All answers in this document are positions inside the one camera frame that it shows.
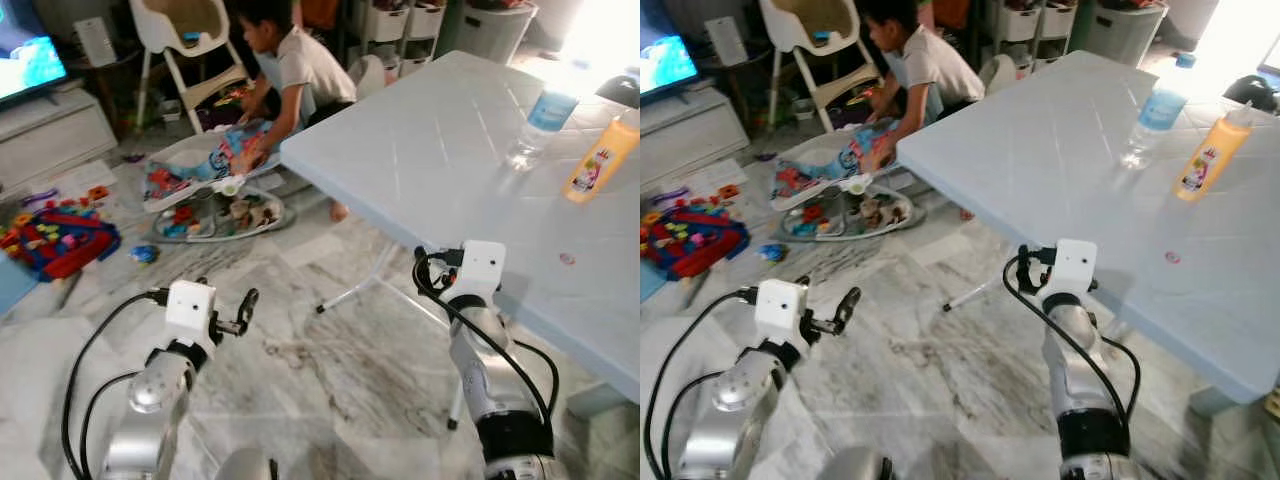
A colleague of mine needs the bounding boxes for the pale blue plastic table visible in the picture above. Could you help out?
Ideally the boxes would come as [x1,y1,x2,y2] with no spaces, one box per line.
[278,50,641,431]
[895,50,1280,416]

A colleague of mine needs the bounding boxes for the colourful baby bouncer seat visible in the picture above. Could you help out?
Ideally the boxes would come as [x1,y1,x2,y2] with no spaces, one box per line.
[768,120,928,244]
[140,120,298,244]

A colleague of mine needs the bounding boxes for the silver left robot leg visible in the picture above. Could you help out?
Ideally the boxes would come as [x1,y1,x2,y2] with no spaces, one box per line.
[812,445,898,480]
[213,447,279,480]

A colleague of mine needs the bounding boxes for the colourful toy block set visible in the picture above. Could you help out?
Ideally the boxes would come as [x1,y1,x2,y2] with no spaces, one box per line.
[0,195,123,283]
[640,195,753,283]

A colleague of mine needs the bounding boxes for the clear water bottle blue label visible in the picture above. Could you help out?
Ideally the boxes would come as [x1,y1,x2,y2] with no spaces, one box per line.
[503,60,593,173]
[1118,52,1198,171]

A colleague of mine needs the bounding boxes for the orange squeeze bottle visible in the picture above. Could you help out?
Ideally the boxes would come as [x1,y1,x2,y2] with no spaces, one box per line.
[561,110,641,205]
[1172,103,1257,204]

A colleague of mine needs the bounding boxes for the white rounded plastic seat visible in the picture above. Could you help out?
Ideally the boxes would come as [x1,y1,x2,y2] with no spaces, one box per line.
[984,55,1023,98]
[348,55,388,101]

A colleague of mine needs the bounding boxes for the child in beige shirt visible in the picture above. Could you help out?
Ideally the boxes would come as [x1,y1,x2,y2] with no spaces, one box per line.
[858,0,988,176]
[235,0,358,176]

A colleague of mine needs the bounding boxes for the white television cabinet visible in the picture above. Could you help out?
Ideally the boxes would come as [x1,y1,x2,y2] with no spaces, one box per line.
[640,85,751,193]
[0,85,119,198]

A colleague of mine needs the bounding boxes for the white plastic drawer unit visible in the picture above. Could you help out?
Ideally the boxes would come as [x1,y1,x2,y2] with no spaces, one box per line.
[360,0,447,73]
[990,0,1077,73]

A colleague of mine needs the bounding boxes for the grey plastic bin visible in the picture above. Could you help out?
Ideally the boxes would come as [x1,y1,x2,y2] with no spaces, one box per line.
[1080,0,1171,67]
[455,0,538,67]

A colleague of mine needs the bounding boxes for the black bag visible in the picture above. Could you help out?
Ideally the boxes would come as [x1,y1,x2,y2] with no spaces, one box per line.
[1222,75,1280,112]
[595,75,641,110]

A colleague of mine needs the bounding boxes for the white baby high chair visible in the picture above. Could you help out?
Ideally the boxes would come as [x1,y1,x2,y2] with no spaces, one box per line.
[128,0,253,136]
[758,0,873,133]

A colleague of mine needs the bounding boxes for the flat screen television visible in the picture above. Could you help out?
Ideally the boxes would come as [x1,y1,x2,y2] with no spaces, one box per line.
[0,0,69,103]
[640,0,701,98]

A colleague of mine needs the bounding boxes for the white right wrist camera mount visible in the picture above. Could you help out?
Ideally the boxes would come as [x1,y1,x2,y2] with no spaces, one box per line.
[453,240,508,308]
[1050,237,1100,303]

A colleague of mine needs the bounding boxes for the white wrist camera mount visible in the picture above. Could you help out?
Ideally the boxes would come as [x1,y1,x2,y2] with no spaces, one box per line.
[453,240,508,308]
[162,280,219,348]
[751,278,811,348]
[1050,237,1100,303]

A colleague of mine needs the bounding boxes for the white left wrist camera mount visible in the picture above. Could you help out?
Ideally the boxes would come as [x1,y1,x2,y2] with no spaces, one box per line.
[751,278,811,348]
[162,280,219,348]

